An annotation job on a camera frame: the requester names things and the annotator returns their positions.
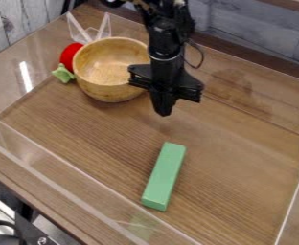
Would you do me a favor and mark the red plush tomato toy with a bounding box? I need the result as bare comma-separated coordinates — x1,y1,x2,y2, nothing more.
52,42,83,83

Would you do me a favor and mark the clear acrylic table barrier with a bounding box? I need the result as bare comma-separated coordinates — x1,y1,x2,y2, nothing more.
0,108,299,245

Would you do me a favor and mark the green rectangular stick block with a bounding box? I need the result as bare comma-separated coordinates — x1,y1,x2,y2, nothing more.
140,142,187,212

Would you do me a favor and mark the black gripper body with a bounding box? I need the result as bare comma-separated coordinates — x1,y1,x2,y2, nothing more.
128,64,204,102

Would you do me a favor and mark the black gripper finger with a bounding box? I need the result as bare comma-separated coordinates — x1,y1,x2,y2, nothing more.
149,90,178,117

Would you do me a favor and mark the black table clamp mount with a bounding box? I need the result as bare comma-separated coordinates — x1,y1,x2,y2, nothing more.
14,203,59,245

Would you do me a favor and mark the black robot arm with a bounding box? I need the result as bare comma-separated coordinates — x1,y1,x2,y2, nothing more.
100,0,204,117

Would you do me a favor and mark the brown wooden bowl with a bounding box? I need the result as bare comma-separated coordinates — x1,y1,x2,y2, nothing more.
73,36,149,103

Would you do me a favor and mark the clear acrylic corner bracket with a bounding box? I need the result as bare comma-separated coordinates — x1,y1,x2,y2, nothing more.
67,12,111,44

